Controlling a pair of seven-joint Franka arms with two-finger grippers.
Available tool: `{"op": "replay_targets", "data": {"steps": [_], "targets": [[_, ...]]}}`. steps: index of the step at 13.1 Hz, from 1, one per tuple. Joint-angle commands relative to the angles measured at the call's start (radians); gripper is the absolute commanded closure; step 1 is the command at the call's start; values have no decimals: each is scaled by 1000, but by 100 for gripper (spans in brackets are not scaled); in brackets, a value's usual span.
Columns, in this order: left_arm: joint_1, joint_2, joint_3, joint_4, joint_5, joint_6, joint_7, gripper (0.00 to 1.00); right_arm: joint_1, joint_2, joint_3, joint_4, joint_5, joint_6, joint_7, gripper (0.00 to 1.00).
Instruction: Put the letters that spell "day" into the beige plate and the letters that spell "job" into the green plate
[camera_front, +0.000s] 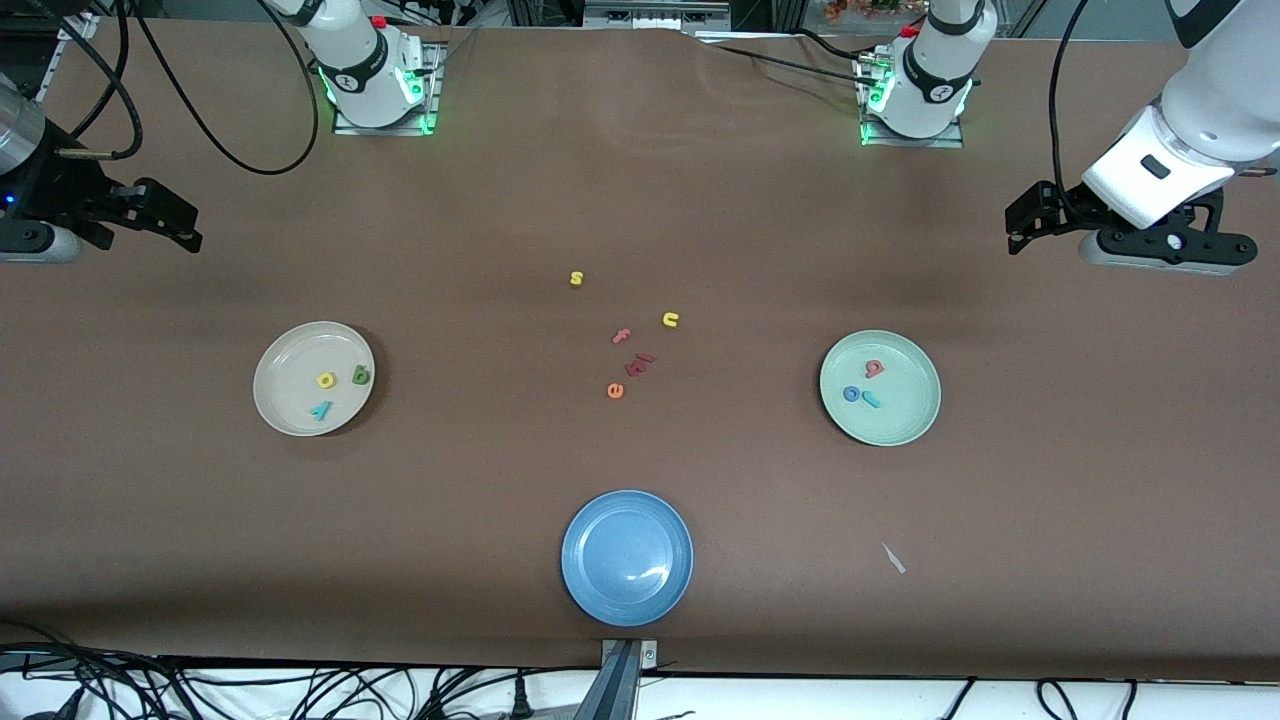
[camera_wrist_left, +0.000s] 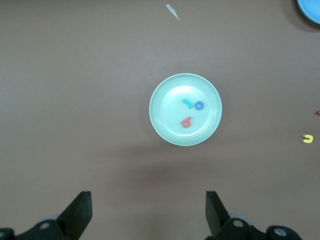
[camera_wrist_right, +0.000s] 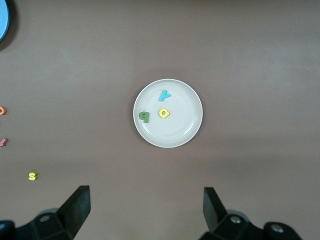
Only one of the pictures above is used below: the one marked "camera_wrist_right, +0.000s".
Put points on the yellow letter s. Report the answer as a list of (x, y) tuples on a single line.
[(32, 176)]

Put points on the teal letter y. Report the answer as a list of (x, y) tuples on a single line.
[(163, 97)]

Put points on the pink letter f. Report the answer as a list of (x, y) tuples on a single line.
[(2, 143)]

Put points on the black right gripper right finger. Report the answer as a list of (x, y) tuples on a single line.
[(212, 212)]

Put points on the blue plate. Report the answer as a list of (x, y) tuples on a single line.
[(3, 17)]

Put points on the beige brown plate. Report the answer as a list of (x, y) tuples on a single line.
[(180, 130)]

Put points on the green letter p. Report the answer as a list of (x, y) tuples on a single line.
[(147, 119)]

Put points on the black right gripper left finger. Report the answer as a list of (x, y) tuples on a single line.
[(77, 207)]

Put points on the orange letter e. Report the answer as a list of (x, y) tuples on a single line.
[(2, 110)]

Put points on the brown table cover sheet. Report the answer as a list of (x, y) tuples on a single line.
[(250, 50)]

